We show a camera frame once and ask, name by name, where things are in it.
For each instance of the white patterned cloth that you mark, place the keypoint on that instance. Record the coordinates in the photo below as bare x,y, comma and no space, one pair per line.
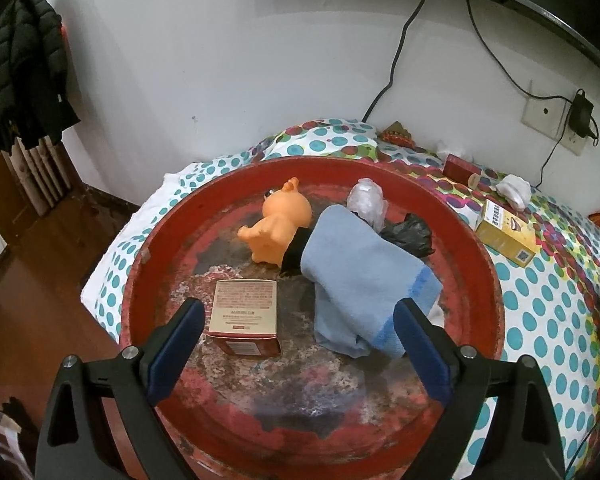
7,440

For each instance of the white sock in basin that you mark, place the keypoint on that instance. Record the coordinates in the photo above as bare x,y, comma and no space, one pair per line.
436,315

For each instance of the rolled white sock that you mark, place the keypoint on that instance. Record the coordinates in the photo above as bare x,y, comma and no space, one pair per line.
515,190

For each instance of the orange rubber toy figure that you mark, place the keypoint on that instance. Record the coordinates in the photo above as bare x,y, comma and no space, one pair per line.
280,215

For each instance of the clear plastic bag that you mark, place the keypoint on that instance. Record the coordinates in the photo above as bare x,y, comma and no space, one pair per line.
367,200

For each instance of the black plug-in charger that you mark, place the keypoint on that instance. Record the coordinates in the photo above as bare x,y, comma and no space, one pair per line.
581,112

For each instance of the red packet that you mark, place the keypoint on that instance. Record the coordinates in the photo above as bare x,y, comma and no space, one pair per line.
599,218

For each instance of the black plastic bag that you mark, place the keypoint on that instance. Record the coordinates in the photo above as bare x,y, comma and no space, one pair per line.
410,235

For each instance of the light blue sock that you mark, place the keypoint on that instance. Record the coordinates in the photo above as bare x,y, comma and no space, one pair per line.
360,255
340,330

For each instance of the red round basin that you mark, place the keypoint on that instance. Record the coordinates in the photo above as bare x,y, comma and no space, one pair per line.
290,400

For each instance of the small red box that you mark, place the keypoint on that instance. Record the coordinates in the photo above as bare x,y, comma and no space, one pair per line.
457,167

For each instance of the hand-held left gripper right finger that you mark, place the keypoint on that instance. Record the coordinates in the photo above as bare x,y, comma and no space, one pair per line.
422,355

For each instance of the white crumpled tissue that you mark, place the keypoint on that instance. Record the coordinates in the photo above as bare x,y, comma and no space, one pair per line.
445,156

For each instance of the black puffer jacket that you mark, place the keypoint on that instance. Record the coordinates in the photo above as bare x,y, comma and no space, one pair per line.
25,70

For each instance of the white wall power outlet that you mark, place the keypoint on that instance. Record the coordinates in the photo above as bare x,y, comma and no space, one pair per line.
575,144

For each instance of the white radiator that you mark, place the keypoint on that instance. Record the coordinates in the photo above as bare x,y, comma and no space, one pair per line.
42,175

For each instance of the yellow medicine box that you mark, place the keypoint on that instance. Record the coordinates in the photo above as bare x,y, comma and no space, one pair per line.
502,230

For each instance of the white wall socket plate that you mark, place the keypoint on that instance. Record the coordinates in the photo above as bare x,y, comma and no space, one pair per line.
542,110

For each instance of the black sock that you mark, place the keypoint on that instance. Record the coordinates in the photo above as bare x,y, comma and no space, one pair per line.
297,252

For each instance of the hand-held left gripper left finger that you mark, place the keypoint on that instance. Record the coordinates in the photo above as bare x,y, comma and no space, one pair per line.
177,350

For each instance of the beige cosmetics box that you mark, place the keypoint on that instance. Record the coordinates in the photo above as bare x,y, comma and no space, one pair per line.
242,307

